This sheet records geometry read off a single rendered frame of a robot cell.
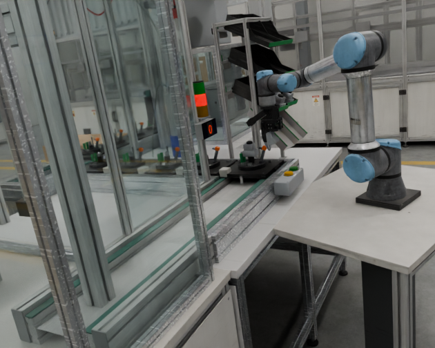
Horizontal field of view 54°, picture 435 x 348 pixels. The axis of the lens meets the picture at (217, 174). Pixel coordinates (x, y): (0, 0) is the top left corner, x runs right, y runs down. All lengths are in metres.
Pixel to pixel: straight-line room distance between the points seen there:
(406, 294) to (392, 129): 4.58
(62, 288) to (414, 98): 5.31
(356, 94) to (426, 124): 4.30
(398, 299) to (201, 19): 2.41
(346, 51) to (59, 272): 1.16
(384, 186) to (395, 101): 4.11
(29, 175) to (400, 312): 1.16
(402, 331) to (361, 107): 0.76
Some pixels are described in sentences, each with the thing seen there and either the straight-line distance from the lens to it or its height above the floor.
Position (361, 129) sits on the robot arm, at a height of 1.19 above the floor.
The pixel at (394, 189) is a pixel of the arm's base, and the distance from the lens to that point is 1.80.
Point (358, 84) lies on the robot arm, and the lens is 1.61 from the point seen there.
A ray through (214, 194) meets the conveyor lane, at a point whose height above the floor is 0.91.
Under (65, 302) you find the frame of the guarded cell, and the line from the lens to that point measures 0.90.
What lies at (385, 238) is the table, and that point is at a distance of 1.55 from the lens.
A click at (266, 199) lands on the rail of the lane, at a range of 1.79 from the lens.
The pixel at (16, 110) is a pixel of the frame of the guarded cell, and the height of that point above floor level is 1.49.
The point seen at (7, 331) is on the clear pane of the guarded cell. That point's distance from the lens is 1.15.
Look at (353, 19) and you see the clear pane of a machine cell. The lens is 5.85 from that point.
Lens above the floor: 1.55
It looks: 16 degrees down
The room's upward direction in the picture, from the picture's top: 8 degrees counter-clockwise
